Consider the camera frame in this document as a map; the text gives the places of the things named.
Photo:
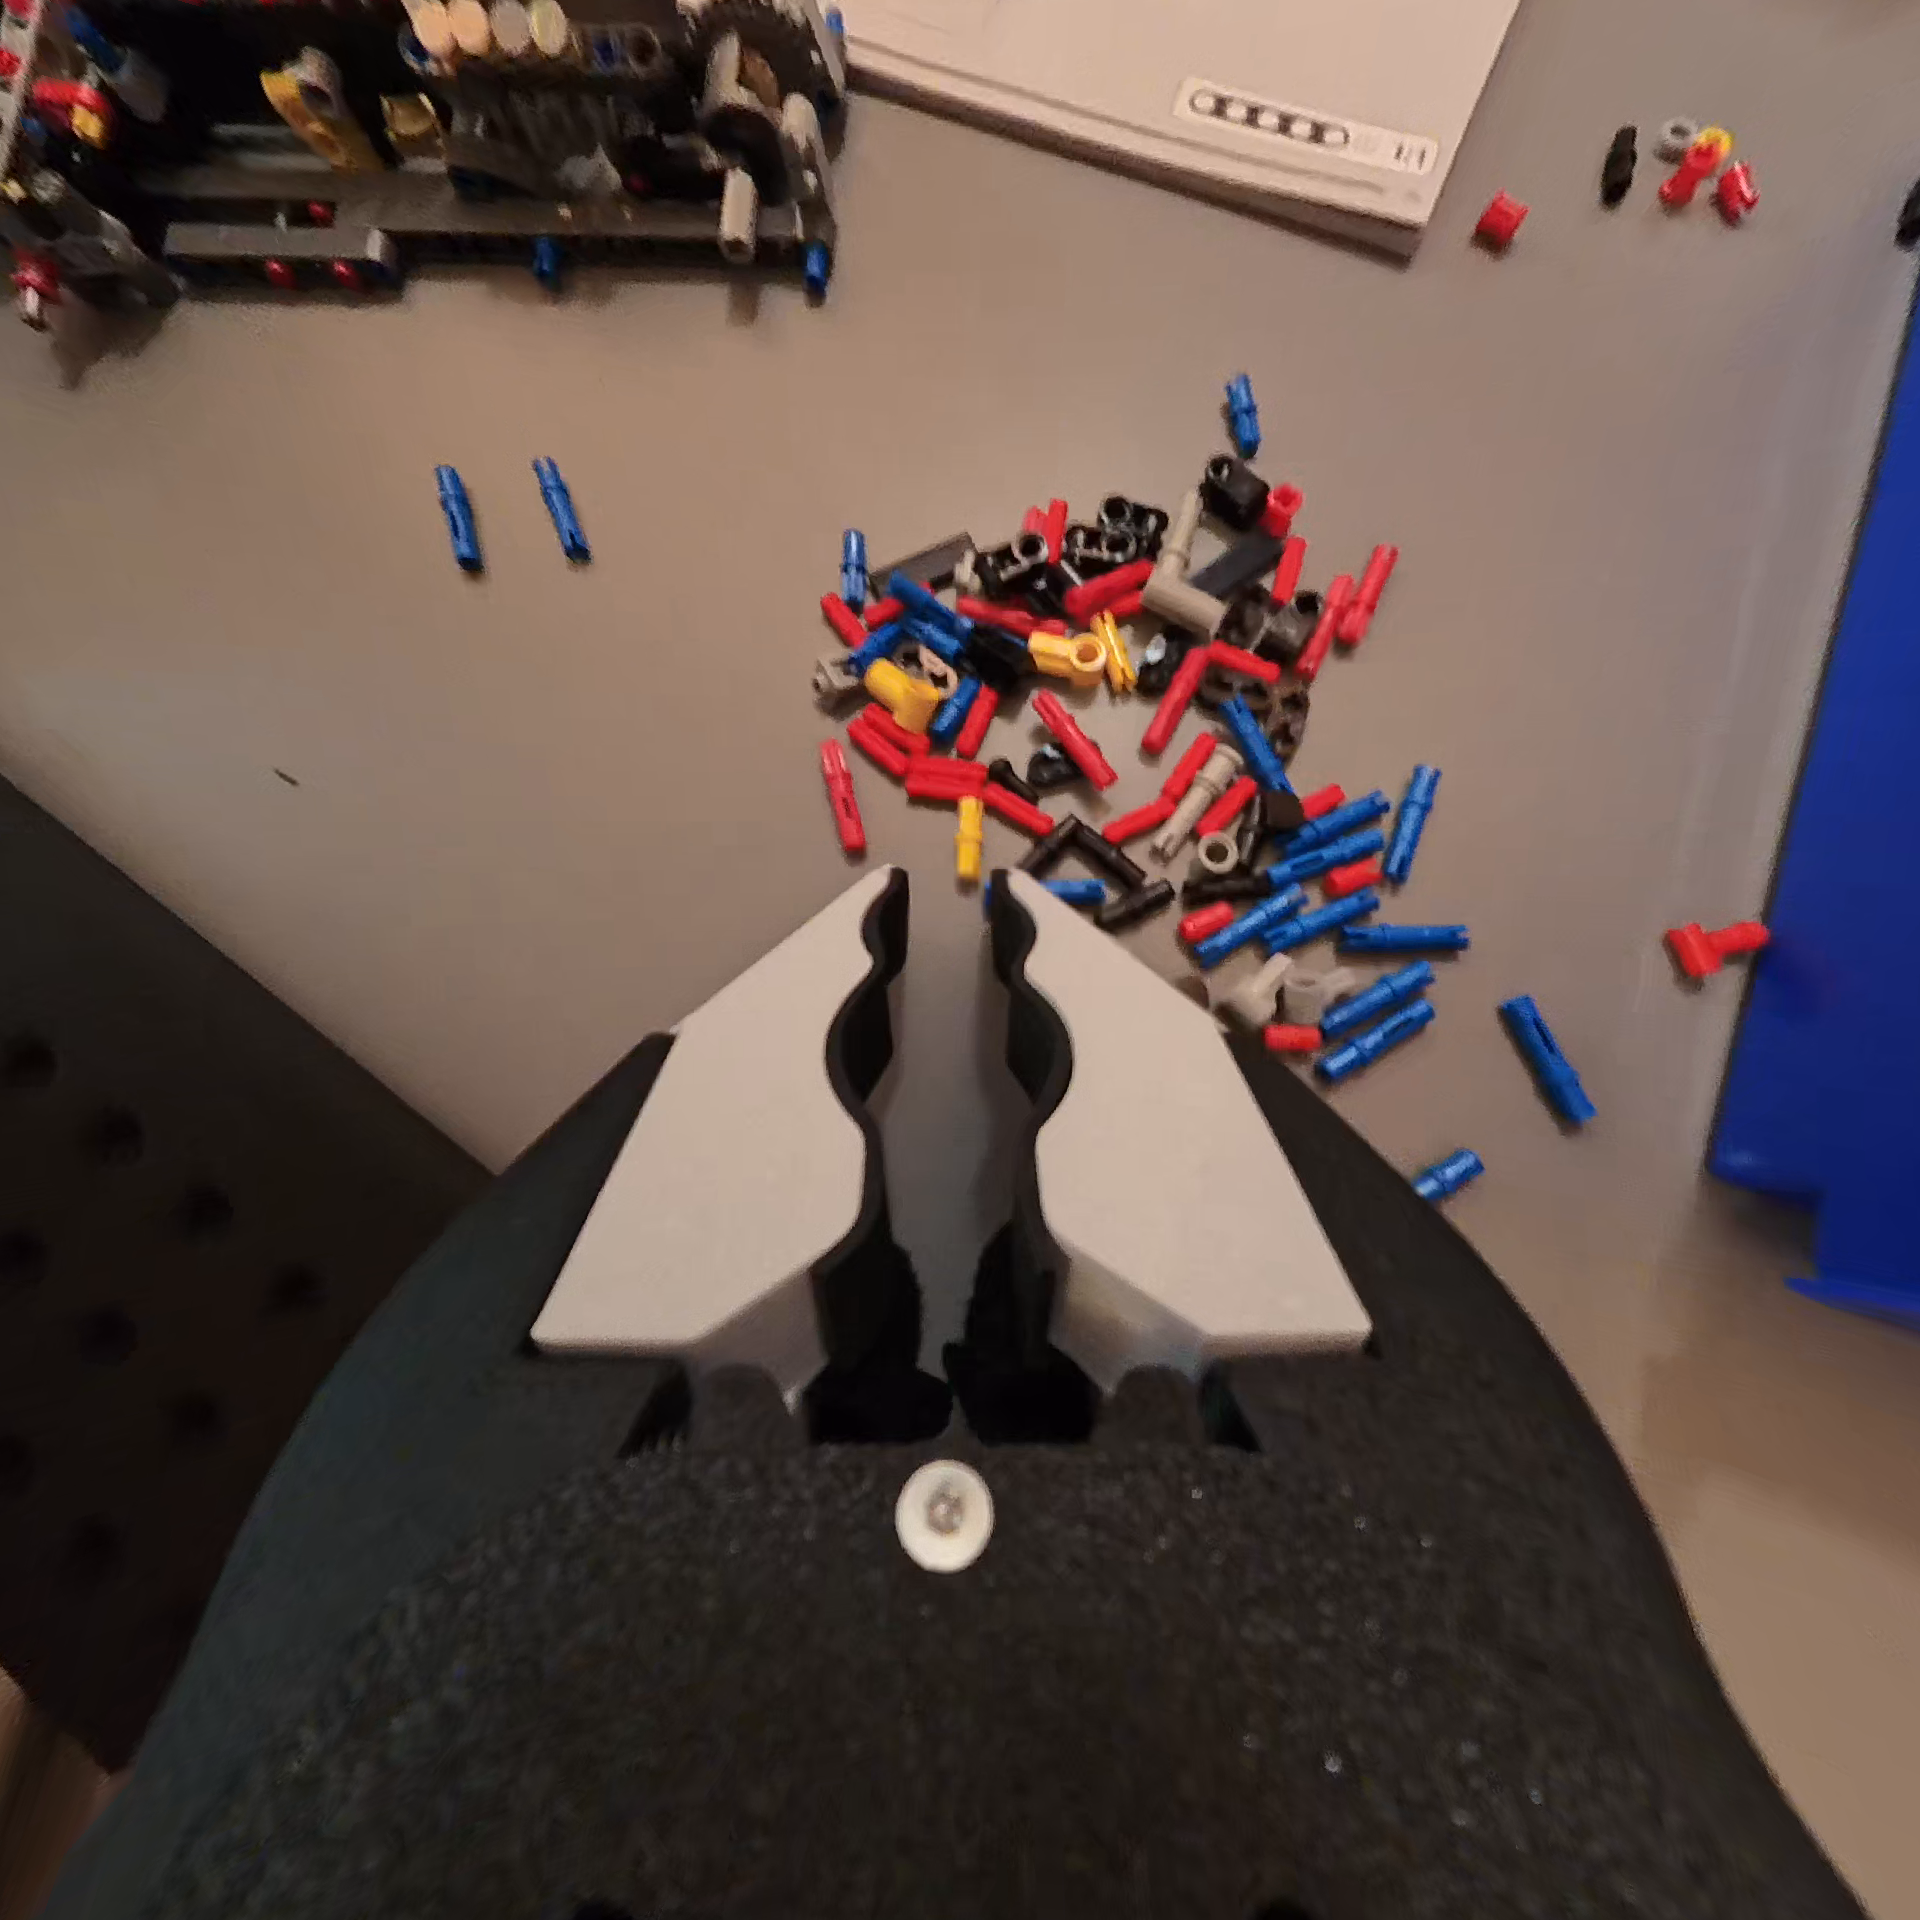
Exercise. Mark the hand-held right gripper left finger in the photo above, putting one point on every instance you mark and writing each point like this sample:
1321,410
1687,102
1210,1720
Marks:
705,1215

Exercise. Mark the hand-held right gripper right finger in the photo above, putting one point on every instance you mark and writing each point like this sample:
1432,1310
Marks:
1200,1215

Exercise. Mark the pile of mixed lego pieces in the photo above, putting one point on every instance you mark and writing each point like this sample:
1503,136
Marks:
1050,675

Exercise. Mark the long lego chassis assembly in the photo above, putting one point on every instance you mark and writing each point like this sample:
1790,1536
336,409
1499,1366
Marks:
525,178

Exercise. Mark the lego instruction sheet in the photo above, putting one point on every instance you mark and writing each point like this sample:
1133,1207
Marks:
1126,59

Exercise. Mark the small red yellow lego cluster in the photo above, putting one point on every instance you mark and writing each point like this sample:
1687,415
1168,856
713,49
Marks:
1689,173

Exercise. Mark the black perforated panel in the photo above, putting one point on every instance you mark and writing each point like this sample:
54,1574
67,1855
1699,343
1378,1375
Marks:
179,1275

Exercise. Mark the blue plastic bin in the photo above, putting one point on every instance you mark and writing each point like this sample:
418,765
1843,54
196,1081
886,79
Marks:
1843,900

